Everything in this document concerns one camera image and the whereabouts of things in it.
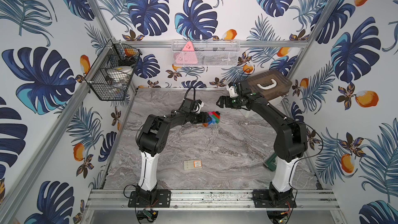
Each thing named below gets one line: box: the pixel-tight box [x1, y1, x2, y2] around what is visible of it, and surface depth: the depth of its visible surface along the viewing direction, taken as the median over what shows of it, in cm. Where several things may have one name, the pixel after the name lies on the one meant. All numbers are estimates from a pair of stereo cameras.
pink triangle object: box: [175, 40, 198, 64], surface depth 92 cm
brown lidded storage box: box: [246, 71, 293, 101], surface depth 97 cm
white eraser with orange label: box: [183, 159, 203, 171], surface depth 86 cm
